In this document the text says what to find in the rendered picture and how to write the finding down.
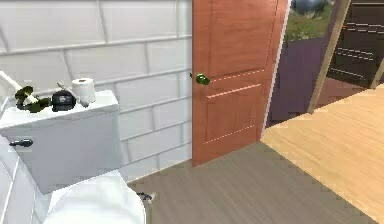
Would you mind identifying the orange wooden room door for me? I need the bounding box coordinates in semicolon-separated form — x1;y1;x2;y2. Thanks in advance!
191;0;290;168

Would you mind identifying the small black round container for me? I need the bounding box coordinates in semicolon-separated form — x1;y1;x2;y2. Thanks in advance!
51;89;77;113

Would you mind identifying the small grey stick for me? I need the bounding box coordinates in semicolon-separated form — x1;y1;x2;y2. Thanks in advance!
55;81;90;109

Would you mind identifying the window with green outdoor view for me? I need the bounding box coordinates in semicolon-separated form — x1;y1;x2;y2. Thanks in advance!
283;0;336;42

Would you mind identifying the black toilet flush lever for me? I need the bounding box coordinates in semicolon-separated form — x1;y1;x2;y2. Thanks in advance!
9;138;34;148

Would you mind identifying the green round door knob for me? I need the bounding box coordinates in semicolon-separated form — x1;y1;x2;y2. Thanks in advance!
189;72;212;86

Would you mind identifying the dark slatted cabinet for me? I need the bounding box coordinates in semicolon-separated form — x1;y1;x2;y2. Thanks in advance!
326;0;384;89

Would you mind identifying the white toilet paper roll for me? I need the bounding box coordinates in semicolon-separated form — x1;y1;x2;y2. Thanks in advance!
71;77;97;104

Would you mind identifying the white toilet brush stick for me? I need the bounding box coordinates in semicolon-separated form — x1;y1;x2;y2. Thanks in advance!
0;70;39;105

